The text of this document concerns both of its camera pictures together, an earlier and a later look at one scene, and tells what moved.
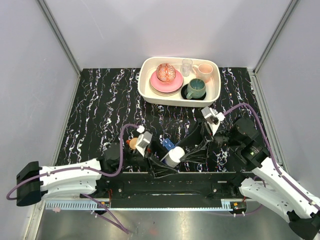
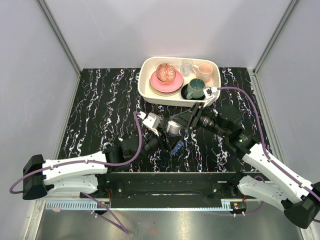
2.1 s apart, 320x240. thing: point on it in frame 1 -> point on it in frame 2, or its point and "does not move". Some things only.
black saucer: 184,93 does not move
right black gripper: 199,155 -> 185,118
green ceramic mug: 196,88 does not move
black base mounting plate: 169,189 does not move
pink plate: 166,87 does not move
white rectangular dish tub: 179,81 does not move
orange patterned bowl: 165,73 does not move
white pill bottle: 173,157 -> 173,127
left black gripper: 158,170 -> 172,140
